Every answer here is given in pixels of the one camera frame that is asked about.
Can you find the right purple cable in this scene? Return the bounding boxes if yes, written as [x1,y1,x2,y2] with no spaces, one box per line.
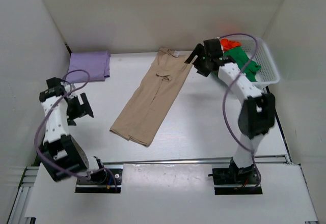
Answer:
[219,32,262,191]

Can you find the white front board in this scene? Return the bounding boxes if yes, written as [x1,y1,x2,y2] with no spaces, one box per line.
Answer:
[25,164,317,223]

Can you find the purple t shirt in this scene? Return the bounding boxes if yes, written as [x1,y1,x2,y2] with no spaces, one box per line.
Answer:
[68,51,111,81]

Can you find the aluminium frame rail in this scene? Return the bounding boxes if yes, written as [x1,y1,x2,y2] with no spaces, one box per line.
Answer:
[7,53,291,224]

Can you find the purple cable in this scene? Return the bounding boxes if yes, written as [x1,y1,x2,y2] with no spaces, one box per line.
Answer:
[219,32,262,191]
[34,69,118,193]

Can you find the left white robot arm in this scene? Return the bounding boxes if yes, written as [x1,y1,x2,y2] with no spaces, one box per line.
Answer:
[37,77,94,182]

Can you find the orange t shirt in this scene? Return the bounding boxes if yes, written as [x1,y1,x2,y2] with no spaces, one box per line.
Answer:
[220,38,241,52]

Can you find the white plastic basket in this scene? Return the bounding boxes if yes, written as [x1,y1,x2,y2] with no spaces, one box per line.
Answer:
[228,35,280,90]

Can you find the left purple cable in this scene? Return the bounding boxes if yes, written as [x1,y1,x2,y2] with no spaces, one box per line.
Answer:
[34,69,118,193]

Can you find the green t shirt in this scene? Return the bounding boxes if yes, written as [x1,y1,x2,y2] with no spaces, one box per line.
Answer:
[223,46,261,82]

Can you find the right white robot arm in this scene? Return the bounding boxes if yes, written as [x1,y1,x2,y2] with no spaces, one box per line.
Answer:
[185,39,276,184]

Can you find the beige t shirt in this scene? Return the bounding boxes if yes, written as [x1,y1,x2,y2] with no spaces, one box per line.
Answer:
[110,47,192,147]

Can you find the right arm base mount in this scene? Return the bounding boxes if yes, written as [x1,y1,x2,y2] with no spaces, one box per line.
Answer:
[208,158,263,195]

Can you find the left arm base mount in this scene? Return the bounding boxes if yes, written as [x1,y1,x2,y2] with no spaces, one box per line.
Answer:
[75,164,123,194]

